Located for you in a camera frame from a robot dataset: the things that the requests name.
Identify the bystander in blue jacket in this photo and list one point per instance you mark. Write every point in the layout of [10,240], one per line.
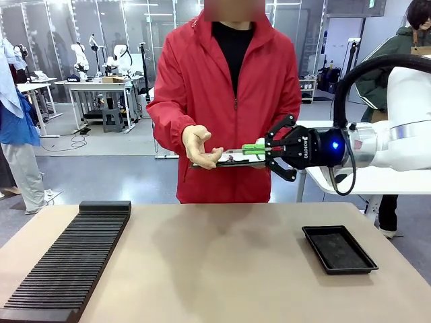
[17,128]

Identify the green PCB board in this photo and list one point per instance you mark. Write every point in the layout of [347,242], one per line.
[232,161]

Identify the person's right hand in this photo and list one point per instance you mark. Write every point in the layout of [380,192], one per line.
[198,148]

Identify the grey step stool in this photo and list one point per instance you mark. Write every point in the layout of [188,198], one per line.
[112,119]

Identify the white curved-edge table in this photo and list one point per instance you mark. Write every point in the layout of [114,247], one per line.
[336,186]

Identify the person in red jacket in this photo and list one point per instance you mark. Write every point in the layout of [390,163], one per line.
[202,84]

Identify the black tripod stand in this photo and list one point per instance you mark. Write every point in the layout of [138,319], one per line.
[144,67]

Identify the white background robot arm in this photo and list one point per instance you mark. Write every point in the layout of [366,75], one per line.
[81,60]
[119,59]

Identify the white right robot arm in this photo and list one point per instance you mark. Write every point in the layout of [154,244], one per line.
[404,101]

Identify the black plastic tray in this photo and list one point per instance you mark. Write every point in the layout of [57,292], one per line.
[338,250]

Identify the person's right forearm red sleeve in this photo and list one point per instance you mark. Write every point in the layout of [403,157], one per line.
[165,128]

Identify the bystander in green jacket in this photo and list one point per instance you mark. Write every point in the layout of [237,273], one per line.
[373,87]

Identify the dark wall monitor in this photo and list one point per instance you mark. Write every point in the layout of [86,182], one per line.
[355,7]

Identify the person's left hand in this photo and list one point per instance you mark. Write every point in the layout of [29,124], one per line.
[260,141]

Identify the small white desk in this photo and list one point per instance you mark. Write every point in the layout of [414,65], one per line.
[37,88]

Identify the person's left forearm red sleeve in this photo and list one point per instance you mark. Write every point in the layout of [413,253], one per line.
[296,106]

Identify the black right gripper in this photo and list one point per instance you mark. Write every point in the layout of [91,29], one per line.
[313,148]

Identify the black cap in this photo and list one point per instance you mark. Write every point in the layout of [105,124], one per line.
[73,78]

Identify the white desk with robots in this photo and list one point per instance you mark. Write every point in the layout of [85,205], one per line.
[97,84]

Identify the black slotted PCB rack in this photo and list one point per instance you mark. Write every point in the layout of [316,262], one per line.
[67,255]

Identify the cardboard box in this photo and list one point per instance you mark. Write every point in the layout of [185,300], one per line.
[114,79]

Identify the black bags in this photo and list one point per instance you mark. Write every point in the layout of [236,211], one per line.
[329,80]

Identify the white storage shelf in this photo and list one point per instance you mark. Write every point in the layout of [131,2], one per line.
[308,90]

